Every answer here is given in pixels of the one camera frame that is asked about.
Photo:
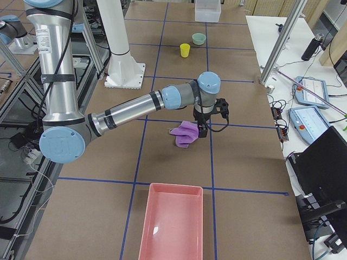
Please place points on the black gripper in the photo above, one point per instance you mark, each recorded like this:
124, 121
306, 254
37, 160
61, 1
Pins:
201, 118

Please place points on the purple microfiber cloth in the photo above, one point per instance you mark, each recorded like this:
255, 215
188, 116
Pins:
186, 133

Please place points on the yellow plastic cup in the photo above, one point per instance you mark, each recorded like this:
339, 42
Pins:
184, 50

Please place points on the green ceramic bowl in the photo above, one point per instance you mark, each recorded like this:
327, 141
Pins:
198, 39

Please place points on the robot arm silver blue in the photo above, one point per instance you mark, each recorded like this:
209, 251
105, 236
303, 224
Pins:
15, 36
66, 131

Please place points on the clear plastic box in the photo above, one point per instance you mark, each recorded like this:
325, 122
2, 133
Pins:
207, 11

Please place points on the black power strip connectors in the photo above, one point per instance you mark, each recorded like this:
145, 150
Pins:
280, 124

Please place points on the pink plastic tray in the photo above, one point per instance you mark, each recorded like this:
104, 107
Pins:
173, 224

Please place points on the lower teach pendant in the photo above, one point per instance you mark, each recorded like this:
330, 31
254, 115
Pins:
309, 122

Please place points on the teach pendant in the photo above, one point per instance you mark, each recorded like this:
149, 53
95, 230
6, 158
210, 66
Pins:
309, 122
316, 87

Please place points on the black monitor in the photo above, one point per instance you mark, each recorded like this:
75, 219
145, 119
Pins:
321, 168

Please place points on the upper teach pendant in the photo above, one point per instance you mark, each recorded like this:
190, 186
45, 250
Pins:
316, 87

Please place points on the black water bottle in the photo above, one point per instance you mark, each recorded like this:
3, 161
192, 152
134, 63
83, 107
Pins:
312, 47

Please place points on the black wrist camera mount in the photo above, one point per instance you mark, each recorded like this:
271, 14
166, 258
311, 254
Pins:
221, 107

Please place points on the white pedestal column base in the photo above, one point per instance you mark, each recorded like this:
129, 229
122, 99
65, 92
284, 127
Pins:
123, 70

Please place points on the aluminium frame post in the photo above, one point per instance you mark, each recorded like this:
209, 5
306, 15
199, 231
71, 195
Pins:
282, 39

